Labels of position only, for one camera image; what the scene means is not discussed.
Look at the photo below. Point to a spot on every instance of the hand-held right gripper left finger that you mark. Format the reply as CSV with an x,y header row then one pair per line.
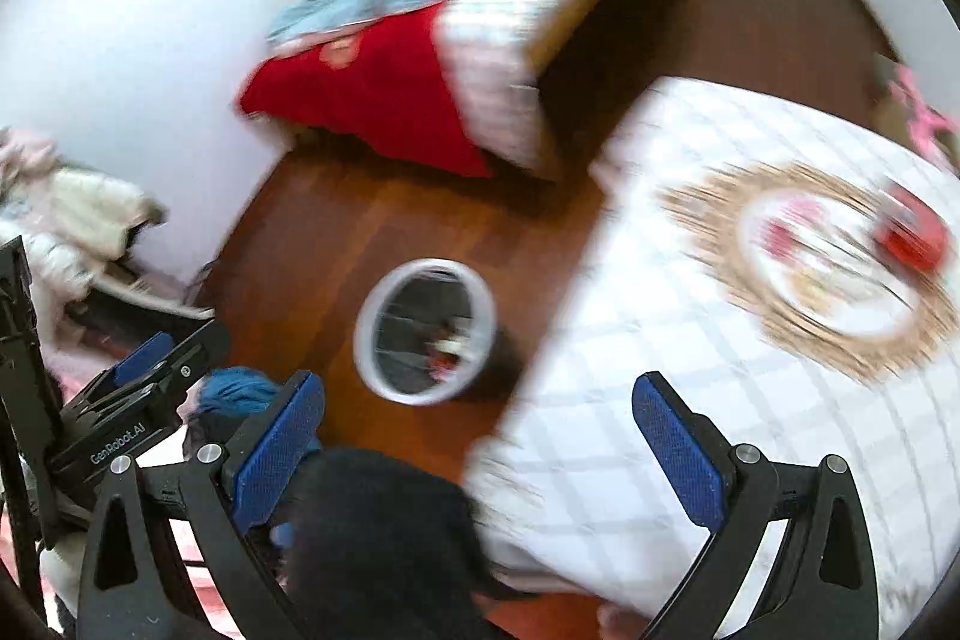
x,y
277,452

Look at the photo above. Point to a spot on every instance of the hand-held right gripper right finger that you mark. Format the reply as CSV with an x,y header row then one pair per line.
x,y
679,452

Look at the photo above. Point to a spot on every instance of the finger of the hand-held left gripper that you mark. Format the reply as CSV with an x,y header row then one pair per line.
x,y
199,347
142,356

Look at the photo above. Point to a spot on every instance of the black trash bin white rim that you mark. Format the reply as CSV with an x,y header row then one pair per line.
x,y
424,329

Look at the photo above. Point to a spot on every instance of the red candy wrapper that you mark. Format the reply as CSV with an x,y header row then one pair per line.
x,y
450,351

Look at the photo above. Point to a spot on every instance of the blue cloth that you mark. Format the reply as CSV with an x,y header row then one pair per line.
x,y
232,389

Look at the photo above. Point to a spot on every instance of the table with patterned cloth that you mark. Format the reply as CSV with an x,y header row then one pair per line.
x,y
675,347

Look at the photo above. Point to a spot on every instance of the pile of pale clothes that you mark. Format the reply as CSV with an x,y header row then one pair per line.
x,y
67,212

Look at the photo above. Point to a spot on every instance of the red blanket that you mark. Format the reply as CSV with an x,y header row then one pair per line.
x,y
375,85

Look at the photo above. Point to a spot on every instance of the cardboard box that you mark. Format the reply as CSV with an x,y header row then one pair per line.
x,y
892,100

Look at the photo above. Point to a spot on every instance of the pink toy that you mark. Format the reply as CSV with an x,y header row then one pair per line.
x,y
926,119

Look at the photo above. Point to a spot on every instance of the bed with red blanket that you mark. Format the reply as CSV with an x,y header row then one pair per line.
x,y
502,55

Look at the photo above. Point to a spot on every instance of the bed with blue blanket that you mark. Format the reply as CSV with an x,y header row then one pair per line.
x,y
592,33

